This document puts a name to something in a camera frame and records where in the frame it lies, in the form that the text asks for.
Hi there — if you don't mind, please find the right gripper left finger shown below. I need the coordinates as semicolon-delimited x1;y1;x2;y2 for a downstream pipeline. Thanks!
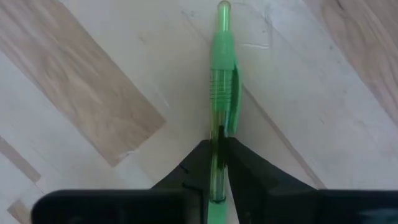
151;139;213;224

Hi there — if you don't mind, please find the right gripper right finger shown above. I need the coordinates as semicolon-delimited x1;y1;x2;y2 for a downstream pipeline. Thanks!
218;126;320;224

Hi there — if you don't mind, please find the translucent green pen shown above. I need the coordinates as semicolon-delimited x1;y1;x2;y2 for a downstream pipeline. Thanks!
207;0;243;224

